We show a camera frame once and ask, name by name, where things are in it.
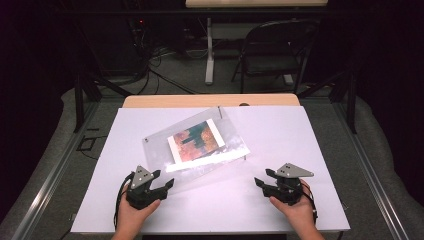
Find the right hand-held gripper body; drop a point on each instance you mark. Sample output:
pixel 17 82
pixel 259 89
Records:
pixel 286 190

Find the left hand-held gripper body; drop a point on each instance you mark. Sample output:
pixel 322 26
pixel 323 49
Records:
pixel 141 195

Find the colourful photo with white border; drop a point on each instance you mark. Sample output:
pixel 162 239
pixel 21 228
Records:
pixel 196 141

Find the person's left hand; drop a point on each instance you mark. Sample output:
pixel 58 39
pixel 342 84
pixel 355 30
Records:
pixel 131 218

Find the person's right hand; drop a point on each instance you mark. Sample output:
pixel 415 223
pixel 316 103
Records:
pixel 300 213

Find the white table cover sheet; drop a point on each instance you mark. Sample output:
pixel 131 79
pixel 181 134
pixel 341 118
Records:
pixel 283 140

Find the wooden table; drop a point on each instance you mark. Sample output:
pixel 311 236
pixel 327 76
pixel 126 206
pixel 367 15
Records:
pixel 200 100

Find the black metal stand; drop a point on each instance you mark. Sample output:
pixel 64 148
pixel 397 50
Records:
pixel 350 100
pixel 79 100

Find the black folding chair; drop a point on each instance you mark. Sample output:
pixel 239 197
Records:
pixel 266 63

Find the white table leg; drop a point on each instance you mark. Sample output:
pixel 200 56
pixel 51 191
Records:
pixel 209 50

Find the dark computer tower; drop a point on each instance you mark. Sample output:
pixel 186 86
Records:
pixel 133 36

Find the aluminium frame rail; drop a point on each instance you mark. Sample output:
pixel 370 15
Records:
pixel 376 180
pixel 50 186

